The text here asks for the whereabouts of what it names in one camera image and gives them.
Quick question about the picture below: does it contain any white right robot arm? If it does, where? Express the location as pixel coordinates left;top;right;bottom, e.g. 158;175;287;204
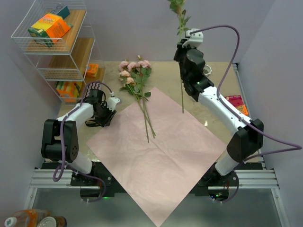
174;39;264;186

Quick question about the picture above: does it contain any small orange box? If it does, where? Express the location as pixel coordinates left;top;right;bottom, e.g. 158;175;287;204
86;63;99;78

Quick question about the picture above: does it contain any purple pink wrapping paper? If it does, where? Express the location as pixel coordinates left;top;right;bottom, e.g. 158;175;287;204
87;88;226;227

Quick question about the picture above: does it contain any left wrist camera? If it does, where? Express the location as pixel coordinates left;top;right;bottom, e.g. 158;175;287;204
107;96;121;111

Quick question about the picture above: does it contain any white rose stem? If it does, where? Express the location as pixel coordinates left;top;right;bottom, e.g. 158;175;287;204
167;0;192;114

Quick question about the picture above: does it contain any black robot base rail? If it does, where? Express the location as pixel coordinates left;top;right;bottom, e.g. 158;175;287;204
40;160;240;201

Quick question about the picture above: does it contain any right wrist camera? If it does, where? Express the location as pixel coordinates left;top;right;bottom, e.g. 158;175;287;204
182;28;204;48

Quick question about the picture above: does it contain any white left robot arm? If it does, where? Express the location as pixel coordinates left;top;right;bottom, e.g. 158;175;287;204
41;89;121;185

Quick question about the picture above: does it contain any metal tin can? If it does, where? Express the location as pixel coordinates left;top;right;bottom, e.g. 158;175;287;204
37;216;67;227

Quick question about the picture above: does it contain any white wire shelf rack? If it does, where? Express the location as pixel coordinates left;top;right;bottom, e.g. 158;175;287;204
11;0;105;104

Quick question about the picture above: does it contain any orange yellow box on shelf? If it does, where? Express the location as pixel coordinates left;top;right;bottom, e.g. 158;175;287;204
28;13;73;47

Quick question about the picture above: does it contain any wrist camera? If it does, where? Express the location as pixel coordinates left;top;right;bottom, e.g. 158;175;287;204
182;28;204;48
107;96;121;111

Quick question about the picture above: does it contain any white ribbed ceramic vase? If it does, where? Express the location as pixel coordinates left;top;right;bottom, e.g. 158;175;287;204
203;64;212;77

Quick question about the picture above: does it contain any peach rose stem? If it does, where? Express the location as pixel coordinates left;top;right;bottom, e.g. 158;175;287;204
119;70;150;143

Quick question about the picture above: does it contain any dark teal box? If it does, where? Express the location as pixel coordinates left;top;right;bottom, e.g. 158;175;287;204
50;5;70;19

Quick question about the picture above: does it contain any colourful sponge pack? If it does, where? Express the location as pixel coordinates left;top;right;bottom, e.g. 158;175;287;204
55;81;83;103

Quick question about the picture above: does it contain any pink rose stem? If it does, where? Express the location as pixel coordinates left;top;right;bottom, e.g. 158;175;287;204
119;61;146;101
132;55;156;142

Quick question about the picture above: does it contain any zigzag patterned item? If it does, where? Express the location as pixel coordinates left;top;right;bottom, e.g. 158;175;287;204
84;80;101;98

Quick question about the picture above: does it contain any orange juice bottle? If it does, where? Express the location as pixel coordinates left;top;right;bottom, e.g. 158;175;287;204
4;209;51;227

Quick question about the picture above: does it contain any black ribbon gold lettering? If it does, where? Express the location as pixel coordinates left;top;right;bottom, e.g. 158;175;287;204
85;119;104;127

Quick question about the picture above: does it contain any pink orange snack box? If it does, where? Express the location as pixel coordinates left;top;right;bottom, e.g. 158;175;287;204
225;95;249;116

